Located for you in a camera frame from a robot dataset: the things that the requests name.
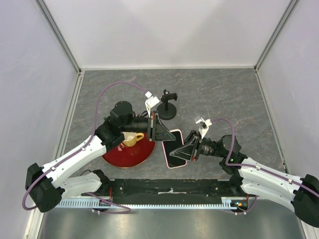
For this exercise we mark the red round tray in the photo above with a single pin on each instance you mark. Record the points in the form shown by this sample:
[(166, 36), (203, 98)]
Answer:
[(126, 157)]

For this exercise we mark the aluminium frame post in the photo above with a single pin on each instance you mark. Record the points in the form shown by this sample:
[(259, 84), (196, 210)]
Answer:
[(276, 32), (58, 34)]

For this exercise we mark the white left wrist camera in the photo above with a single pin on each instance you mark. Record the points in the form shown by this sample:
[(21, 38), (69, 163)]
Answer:
[(150, 102)]

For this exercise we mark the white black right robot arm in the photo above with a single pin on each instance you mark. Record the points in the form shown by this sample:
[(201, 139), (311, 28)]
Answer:
[(299, 194)]

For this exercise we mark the aluminium frame post left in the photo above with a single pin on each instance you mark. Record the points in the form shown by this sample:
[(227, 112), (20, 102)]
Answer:
[(58, 34)]

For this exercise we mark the aluminium frame rail front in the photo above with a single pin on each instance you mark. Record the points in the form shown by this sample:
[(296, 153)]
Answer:
[(91, 183)]

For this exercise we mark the phone with pink case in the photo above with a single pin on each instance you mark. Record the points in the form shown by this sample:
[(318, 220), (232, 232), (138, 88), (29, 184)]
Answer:
[(169, 146)]

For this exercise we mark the light blue cable duct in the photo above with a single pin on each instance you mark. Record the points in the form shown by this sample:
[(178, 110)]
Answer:
[(155, 203)]

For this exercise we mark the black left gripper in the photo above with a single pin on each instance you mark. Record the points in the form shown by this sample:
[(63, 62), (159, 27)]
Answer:
[(156, 130)]

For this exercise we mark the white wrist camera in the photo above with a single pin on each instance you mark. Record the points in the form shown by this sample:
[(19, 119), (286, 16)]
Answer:
[(203, 125), (150, 102)]

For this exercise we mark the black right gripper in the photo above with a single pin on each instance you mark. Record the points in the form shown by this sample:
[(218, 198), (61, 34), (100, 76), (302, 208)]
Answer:
[(185, 152)]

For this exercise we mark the black phone stand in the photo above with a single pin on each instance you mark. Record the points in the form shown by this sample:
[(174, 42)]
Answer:
[(167, 110)]

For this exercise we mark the yellow mug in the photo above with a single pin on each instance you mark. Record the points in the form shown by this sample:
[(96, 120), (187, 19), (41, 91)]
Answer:
[(131, 138)]

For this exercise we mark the aluminium frame post right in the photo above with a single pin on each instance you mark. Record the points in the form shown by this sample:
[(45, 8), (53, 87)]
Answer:
[(276, 32)]

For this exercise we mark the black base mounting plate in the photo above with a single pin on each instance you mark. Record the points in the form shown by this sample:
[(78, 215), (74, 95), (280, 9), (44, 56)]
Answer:
[(212, 187)]

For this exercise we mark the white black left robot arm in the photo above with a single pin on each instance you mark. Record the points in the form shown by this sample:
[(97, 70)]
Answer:
[(103, 139)]

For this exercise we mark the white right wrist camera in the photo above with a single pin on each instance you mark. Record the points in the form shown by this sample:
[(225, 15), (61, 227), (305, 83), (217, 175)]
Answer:
[(203, 125)]

